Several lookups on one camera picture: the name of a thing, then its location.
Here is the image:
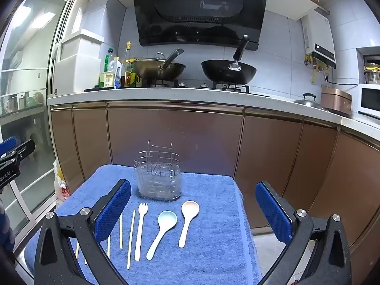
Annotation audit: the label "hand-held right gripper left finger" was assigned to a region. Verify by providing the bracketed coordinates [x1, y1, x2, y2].
[34, 179, 132, 285]

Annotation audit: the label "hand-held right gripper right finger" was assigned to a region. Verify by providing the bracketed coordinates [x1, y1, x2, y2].
[255, 180, 352, 285]

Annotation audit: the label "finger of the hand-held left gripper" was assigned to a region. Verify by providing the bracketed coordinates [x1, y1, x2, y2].
[0, 137, 16, 155]
[0, 140, 35, 171]

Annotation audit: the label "white plastic fork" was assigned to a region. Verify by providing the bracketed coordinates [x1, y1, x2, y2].
[134, 202, 148, 262]

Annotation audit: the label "blue spoon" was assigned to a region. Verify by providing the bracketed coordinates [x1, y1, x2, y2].
[146, 210, 178, 260]

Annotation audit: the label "wire utensil holder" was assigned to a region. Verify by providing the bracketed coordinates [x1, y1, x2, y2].
[133, 140, 183, 200]

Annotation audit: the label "pink spoon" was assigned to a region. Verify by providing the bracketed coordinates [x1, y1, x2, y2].
[178, 201, 200, 248]

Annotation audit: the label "person's left forearm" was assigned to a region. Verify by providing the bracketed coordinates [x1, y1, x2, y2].
[0, 196, 15, 253]

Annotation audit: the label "plastic bag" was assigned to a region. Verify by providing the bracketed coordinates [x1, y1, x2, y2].
[53, 159, 72, 203]

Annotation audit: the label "blue towel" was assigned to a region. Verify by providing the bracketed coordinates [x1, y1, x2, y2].
[25, 164, 262, 285]

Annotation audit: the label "sliding glass door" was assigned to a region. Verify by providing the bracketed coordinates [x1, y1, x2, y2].
[0, 0, 84, 245]

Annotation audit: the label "kitchen counter with brown cabinets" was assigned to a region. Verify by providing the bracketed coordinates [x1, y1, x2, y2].
[47, 87, 380, 262]

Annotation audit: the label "steel pot lid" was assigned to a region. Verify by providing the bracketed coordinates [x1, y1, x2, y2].
[293, 93, 328, 111]

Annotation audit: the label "clear cooking oil bottle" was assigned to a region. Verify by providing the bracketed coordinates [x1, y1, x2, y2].
[107, 57, 123, 90]

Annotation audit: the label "green bottle with purple cap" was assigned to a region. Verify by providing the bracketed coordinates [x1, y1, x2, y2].
[103, 47, 115, 88]

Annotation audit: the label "copper rice cooker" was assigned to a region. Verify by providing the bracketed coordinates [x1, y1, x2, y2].
[321, 85, 353, 117]

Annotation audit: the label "small green bottle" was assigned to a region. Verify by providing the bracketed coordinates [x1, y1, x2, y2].
[131, 65, 143, 87]

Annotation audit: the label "tall bottle with yellow cap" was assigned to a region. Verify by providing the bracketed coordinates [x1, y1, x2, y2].
[124, 42, 133, 88]

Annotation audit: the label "black gas stove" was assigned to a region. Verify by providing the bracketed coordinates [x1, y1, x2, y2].
[84, 79, 250, 94]

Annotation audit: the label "golden wok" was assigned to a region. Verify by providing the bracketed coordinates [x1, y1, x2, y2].
[131, 49, 186, 81]

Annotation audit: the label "black wok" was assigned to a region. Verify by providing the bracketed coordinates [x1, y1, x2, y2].
[201, 35, 257, 85]

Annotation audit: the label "white microwave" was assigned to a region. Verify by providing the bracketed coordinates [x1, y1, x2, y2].
[358, 84, 380, 118]

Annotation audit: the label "yellow gas valves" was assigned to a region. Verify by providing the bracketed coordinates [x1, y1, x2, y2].
[304, 54, 331, 84]

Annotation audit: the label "glass wok lid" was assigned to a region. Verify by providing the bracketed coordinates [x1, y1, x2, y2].
[133, 52, 167, 63]

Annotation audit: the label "white water heater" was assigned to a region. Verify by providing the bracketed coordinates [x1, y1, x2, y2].
[301, 13, 337, 69]

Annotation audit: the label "black range hood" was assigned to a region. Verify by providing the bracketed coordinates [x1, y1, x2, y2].
[131, 0, 268, 52]

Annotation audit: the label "white boxed duct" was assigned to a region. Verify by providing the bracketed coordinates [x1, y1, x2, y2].
[56, 0, 127, 96]

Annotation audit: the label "wall shelf with blender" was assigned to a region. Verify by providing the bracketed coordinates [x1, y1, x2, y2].
[356, 47, 380, 85]

